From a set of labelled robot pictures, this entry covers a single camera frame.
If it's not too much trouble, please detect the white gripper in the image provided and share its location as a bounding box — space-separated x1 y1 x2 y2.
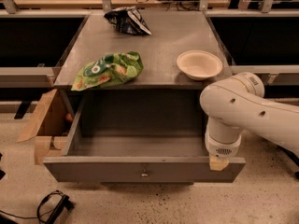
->
205 132 241 171

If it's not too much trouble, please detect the grey top drawer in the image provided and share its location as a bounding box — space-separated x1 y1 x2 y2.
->
44 90 246 183

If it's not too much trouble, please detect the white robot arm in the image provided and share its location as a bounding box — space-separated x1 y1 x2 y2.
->
200 72 299 171

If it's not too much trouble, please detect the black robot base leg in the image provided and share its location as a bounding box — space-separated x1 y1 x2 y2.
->
281 147 299 179

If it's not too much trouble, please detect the grey drawer cabinet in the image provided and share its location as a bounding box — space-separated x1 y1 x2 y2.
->
53 8 237 138

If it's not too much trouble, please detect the white paper bowl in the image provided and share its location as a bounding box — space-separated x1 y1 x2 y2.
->
177 50 223 80

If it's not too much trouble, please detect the green chip bag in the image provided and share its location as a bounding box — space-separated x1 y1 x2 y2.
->
71 51 144 91

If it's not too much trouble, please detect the dark blue chip bag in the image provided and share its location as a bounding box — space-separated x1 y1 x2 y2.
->
104 7 151 35

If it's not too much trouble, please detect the brown cardboard box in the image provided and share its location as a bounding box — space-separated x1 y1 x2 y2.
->
17 89 72 165

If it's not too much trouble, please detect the black cable on floor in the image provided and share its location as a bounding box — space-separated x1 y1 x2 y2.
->
0 189 76 224

